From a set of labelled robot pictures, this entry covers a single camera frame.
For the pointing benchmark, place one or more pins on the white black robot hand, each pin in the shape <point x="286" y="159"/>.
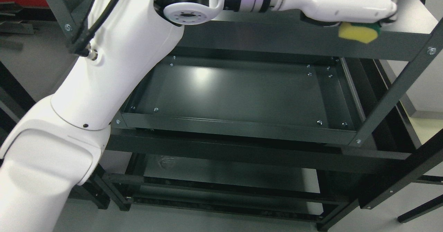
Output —
<point x="354" y="11"/>

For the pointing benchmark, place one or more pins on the green yellow sponge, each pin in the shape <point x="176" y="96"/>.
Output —
<point x="361" y="32"/>

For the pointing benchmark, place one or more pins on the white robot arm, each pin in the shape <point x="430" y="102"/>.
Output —
<point x="60" y="140"/>

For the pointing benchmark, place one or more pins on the black metal shelf rack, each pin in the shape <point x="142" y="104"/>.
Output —
<point x="264" y="113"/>

